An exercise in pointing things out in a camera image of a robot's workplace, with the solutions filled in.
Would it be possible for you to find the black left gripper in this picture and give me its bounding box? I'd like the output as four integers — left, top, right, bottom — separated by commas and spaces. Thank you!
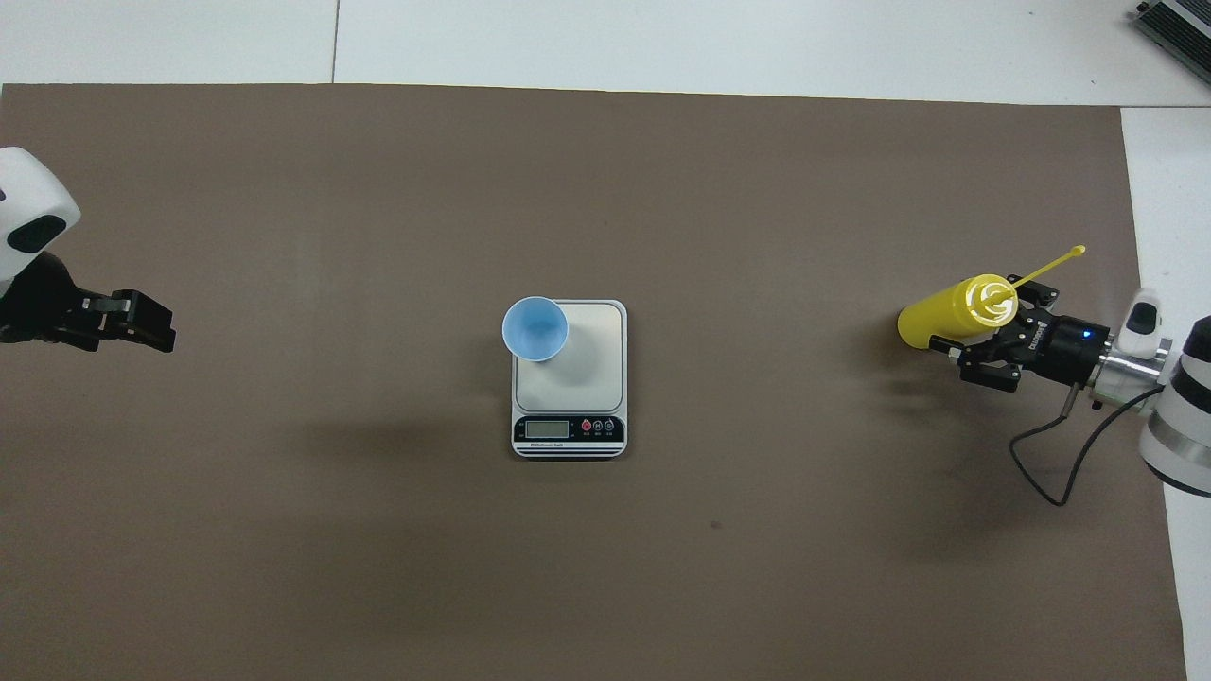
0, 251, 177, 354

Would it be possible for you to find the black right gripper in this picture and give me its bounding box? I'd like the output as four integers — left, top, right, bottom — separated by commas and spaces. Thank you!
927, 283, 1110, 393

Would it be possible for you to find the yellow squeeze bottle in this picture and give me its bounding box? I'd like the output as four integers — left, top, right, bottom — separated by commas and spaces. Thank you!
897, 245, 1087, 352

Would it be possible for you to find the light blue plastic cup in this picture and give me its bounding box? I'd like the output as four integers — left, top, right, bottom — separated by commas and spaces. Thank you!
501, 296, 570, 363

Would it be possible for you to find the silver digital kitchen scale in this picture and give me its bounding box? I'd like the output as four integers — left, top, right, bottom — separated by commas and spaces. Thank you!
512, 299, 628, 460

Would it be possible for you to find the grey ribbed metal device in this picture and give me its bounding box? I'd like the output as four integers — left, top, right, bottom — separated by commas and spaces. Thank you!
1135, 0, 1211, 62

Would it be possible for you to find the brown paper table mat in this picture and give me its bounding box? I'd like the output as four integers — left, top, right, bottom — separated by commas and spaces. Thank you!
0, 83, 1188, 681

